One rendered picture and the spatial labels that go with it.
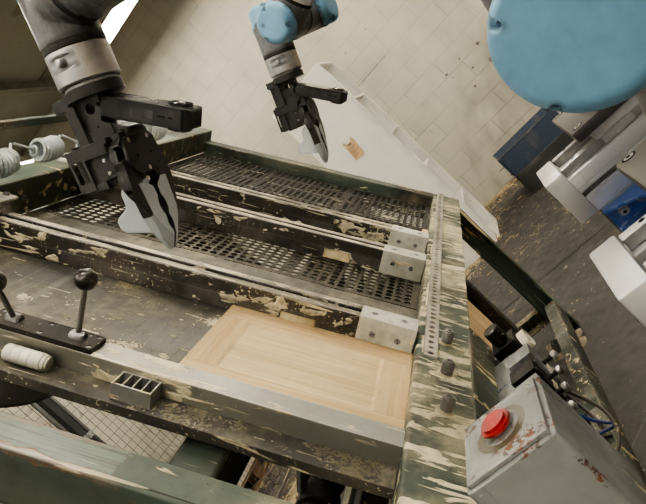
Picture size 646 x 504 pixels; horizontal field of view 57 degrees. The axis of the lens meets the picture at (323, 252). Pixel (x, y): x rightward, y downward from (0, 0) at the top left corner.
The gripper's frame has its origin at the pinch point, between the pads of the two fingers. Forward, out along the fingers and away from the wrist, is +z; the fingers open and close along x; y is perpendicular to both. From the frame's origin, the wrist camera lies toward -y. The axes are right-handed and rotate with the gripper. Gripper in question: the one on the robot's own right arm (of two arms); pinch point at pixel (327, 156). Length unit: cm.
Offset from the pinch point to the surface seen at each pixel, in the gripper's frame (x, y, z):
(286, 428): 55, 7, 34
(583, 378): -63, -42, 106
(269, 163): -131, 61, 4
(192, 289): 19.4, 34.6, 16.3
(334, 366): 32.6, 4.6, 36.1
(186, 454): 62, 21, 31
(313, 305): 18.9, 9.3, 27.6
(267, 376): 43, 13, 30
